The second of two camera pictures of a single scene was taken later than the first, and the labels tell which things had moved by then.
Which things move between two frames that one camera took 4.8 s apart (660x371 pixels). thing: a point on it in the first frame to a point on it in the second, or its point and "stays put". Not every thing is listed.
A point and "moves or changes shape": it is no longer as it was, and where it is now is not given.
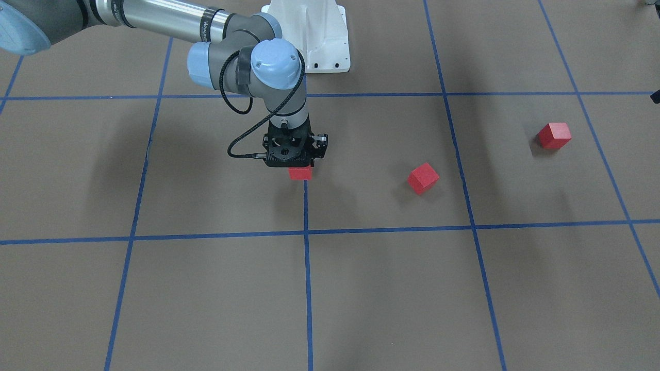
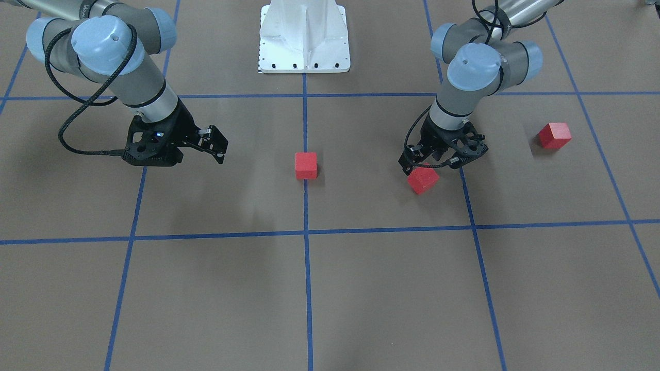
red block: (555, 136) stays put
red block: (300, 173) moves or changes shape
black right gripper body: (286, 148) to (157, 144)
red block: (423, 178) stays put
